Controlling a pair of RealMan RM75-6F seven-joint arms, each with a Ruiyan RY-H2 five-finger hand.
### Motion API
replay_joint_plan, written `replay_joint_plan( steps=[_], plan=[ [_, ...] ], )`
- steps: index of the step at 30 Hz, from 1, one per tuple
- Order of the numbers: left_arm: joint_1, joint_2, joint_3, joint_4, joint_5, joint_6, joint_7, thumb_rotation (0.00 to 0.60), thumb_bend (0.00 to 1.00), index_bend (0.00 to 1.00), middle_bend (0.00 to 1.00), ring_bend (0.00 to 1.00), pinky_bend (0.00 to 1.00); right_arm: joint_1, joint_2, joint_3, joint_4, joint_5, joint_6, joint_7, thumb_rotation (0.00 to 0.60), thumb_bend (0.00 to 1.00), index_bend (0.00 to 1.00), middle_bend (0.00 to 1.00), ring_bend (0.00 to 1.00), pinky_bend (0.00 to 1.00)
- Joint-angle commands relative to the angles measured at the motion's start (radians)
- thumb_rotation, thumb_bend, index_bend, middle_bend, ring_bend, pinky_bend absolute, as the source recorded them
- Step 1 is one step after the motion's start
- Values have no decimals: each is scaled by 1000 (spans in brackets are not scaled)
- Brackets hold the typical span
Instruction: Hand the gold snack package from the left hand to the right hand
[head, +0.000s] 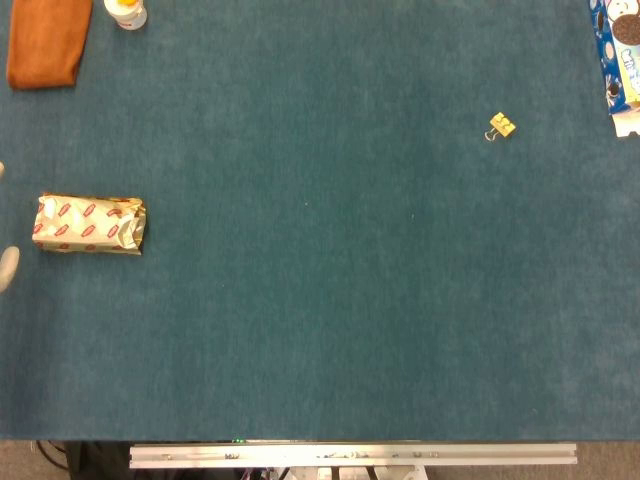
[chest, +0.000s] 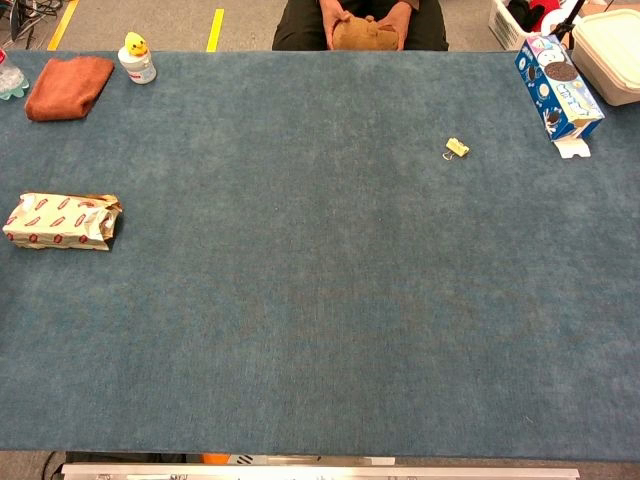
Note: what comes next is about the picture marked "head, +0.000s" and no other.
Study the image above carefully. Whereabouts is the white bottle with yellow cap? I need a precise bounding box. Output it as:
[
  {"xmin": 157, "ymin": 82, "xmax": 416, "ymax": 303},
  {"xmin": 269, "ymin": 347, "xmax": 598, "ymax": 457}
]
[{"xmin": 103, "ymin": 0, "xmax": 149, "ymax": 32}]

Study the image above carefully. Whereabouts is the aluminium frame rail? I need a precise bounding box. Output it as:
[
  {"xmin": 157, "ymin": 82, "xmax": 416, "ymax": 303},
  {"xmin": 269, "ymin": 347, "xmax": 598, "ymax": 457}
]
[{"xmin": 128, "ymin": 442, "xmax": 579, "ymax": 470}]

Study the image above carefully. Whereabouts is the orange folded cloth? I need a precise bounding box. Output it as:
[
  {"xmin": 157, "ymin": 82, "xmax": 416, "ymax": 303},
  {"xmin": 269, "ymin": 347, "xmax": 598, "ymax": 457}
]
[{"xmin": 6, "ymin": 0, "xmax": 95, "ymax": 91}]

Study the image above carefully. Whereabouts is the gold snack packet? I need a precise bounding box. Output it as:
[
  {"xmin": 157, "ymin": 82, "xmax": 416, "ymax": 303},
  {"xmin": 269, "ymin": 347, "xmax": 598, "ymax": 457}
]
[{"xmin": 31, "ymin": 193, "xmax": 148, "ymax": 256}]

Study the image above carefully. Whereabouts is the black cable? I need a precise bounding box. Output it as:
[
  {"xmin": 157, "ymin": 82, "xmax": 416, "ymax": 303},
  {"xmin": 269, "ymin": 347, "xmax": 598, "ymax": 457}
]
[{"xmin": 34, "ymin": 440, "xmax": 71, "ymax": 471}]

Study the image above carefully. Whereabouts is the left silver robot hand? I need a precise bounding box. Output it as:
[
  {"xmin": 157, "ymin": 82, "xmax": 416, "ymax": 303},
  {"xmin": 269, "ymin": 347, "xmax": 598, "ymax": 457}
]
[{"xmin": 0, "ymin": 160, "xmax": 21, "ymax": 294}]

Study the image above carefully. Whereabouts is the blue cookie box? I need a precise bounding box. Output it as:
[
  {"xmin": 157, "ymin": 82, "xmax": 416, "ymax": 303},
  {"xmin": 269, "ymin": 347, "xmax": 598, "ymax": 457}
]
[{"xmin": 587, "ymin": 0, "xmax": 640, "ymax": 139}]

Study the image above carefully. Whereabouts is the yellow binder clip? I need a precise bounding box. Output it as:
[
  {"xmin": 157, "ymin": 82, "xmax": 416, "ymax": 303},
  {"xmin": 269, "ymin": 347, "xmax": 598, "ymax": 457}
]
[{"xmin": 483, "ymin": 111, "xmax": 518, "ymax": 143}]

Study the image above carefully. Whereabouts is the blue table cloth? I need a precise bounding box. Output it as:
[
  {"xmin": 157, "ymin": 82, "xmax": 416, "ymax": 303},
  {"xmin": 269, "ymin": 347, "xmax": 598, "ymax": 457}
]
[{"xmin": 0, "ymin": 0, "xmax": 640, "ymax": 443}]

